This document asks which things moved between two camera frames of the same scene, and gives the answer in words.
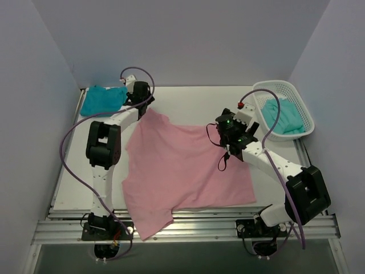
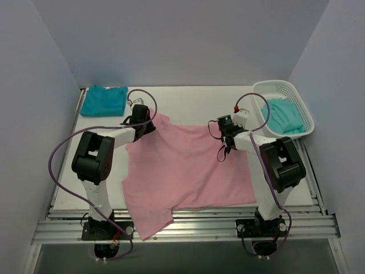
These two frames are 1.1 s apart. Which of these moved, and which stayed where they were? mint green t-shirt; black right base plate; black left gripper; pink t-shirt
Moved: black left gripper
Stayed: mint green t-shirt; black right base plate; pink t-shirt
